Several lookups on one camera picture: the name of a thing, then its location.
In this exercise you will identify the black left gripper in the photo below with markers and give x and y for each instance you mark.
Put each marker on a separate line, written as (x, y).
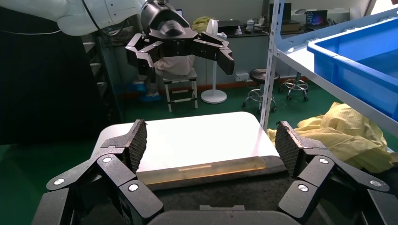
(168, 28)

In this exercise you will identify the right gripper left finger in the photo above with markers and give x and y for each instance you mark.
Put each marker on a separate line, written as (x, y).
(129, 146)

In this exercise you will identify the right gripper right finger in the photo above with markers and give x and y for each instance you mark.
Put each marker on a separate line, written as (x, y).
(289, 146)

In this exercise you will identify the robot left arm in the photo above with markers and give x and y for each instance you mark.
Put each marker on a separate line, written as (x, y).
(74, 14)

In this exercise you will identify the seated person in white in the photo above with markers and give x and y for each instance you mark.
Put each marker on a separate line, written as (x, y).
(174, 65)

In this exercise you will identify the white step stool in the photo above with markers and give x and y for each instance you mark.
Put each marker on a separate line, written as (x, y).
(182, 90)

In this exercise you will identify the yellow cloth bundle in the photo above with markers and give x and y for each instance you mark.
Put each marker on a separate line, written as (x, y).
(202, 23)

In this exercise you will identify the white floor stand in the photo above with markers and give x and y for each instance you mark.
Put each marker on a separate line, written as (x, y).
(214, 77)

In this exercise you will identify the blue shoe cover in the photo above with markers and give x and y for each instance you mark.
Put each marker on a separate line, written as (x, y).
(150, 98)
(136, 87)

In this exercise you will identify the yellow cloth garment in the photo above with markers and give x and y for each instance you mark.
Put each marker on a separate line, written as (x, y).
(342, 136)

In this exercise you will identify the black laptop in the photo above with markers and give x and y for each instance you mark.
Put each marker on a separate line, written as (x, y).
(229, 25)

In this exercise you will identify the black round swivel stool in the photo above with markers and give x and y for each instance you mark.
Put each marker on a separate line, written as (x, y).
(258, 76)
(295, 85)

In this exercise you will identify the amber tray edge strip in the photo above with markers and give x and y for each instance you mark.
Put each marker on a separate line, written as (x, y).
(199, 172)

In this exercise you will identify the white bottle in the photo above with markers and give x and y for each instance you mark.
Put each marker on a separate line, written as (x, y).
(250, 24)

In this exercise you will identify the black stepped rack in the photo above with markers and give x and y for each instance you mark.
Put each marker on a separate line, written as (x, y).
(98, 71)

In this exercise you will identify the blue plastic bin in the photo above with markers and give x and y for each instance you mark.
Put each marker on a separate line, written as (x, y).
(357, 68)

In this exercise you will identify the black robot torso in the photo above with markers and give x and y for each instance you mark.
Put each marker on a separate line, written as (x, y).
(40, 87)

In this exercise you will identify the lit computer screen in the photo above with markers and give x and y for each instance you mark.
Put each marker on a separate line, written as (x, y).
(316, 18)

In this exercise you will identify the white wall power outlet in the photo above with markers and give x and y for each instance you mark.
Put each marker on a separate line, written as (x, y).
(242, 77)

